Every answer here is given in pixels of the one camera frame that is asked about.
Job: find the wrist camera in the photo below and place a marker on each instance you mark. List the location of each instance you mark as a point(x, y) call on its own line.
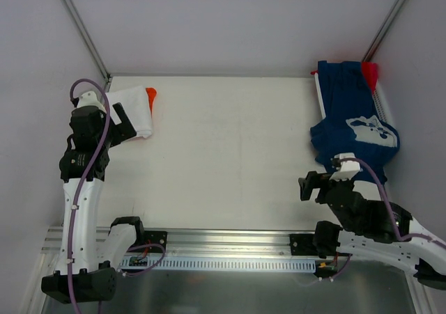
point(345, 167)
point(89, 99)

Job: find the white slotted cable duct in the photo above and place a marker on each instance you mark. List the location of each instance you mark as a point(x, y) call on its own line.
point(237, 264)

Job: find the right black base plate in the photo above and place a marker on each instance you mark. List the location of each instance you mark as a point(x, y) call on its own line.
point(302, 245)

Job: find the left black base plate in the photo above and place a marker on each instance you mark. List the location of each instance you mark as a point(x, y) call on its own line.
point(156, 238)

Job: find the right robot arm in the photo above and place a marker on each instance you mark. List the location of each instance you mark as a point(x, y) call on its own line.
point(368, 229)

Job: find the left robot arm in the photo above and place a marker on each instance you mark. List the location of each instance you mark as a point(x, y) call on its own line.
point(86, 271)

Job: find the white perforated basket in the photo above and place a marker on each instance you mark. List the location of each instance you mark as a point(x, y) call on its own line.
point(378, 96)

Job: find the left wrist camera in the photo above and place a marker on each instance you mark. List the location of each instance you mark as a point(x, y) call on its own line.
point(89, 99)

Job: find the aluminium mounting rail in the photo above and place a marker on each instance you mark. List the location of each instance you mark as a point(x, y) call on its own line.
point(229, 243)

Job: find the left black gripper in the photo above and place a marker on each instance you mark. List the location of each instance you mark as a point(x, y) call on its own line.
point(118, 129)

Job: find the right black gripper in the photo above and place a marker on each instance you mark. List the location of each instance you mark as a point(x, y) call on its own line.
point(320, 184)

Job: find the white t shirt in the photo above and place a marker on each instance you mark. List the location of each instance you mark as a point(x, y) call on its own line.
point(135, 102)

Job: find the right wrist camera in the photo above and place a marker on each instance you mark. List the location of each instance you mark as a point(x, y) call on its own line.
point(345, 167)

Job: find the orange t shirt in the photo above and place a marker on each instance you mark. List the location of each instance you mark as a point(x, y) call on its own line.
point(151, 93)

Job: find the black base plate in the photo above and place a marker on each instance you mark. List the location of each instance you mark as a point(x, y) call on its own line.
point(156, 238)
point(302, 245)

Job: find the red t shirt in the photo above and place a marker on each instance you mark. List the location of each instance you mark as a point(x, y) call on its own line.
point(370, 73)

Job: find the blue printed t shirt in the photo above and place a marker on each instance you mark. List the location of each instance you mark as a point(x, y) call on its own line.
point(351, 123)

